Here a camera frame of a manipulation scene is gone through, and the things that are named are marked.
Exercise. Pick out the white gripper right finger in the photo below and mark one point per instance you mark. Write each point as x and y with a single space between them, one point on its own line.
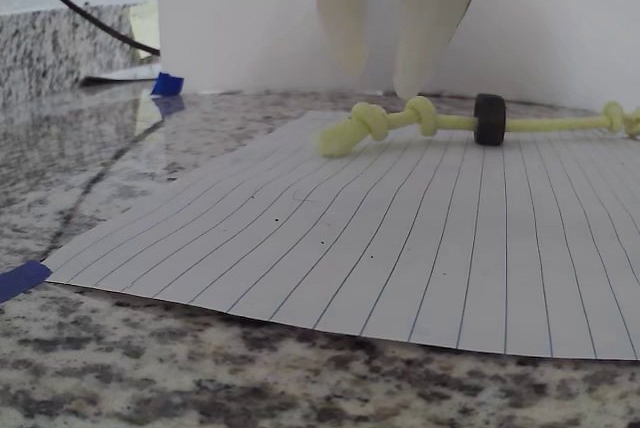
430 8

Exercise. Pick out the white foam board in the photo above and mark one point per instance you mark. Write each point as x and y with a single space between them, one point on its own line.
250 23

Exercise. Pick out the blue tape piece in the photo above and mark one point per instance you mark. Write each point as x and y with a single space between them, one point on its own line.
167 84
22 278

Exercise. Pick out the pale yellow sticky note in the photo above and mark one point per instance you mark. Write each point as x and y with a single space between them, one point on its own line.
145 23

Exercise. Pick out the lined paper sheet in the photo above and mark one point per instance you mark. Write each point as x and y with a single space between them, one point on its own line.
400 248

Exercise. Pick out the granite backsplash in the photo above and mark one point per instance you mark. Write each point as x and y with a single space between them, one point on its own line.
50 48

